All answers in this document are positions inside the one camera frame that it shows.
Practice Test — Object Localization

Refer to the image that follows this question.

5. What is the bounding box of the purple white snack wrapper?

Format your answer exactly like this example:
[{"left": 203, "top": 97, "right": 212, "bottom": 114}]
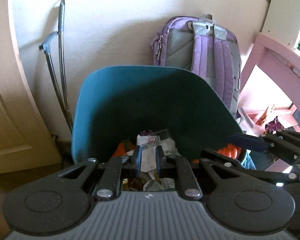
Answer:
[{"left": 136, "top": 130, "right": 161, "bottom": 150}]

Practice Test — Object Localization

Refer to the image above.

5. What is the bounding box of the white paper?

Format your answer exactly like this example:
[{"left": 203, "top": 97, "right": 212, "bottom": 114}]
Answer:
[{"left": 141, "top": 146, "right": 157, "bottom": 172}]

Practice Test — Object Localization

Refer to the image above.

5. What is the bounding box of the orange foam net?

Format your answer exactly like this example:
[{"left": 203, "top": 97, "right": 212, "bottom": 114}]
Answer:
[{"left": 217, "top": 144, "right": 242, "bottom": 159}]

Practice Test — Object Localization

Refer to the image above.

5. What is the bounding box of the red plastic bag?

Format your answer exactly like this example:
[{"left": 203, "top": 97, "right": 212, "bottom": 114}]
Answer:
[{"left": 111, "top": 141, "right": 136, "bottom": 158}]

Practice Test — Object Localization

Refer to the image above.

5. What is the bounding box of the teal deer trash bin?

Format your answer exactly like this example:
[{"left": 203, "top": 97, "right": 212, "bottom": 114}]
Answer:
[{"left": 71, "top": 66, "right": 241, "bottom": 163}]

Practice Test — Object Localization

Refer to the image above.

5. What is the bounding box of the dark full waste bin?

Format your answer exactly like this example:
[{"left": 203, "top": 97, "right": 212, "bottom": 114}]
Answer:
[{"left": 265, "top": 116, "right": 285, "bottom": 134}]

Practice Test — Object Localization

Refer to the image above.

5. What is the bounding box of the pink wooden desk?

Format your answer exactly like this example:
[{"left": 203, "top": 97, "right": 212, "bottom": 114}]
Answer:
[{"left": 239, "top": 33, "right": 300, "bottom": 112}]

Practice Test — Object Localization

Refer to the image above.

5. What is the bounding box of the purple grey backpack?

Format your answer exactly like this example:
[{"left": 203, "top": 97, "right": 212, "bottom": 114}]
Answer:
[{"left": 151, "top": 14, "right": 241, "bottom": 116}]

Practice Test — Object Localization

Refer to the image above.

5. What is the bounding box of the beige wooden door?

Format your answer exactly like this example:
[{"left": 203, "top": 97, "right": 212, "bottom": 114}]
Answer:
[{"left": 0, "top": 0, "right": 60, "bottom": 174}]

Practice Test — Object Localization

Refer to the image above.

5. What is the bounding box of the white bookshelf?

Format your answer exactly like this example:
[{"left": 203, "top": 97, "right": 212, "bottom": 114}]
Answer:
[{"left": 261, "top": 0, "right": 300, "bottom": 59}]

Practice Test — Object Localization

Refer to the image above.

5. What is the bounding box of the metal folding cart handle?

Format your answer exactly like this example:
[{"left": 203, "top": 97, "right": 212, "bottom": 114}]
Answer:
[{"left": 39, "top": 0, "right": 74, "bottom": 133}]

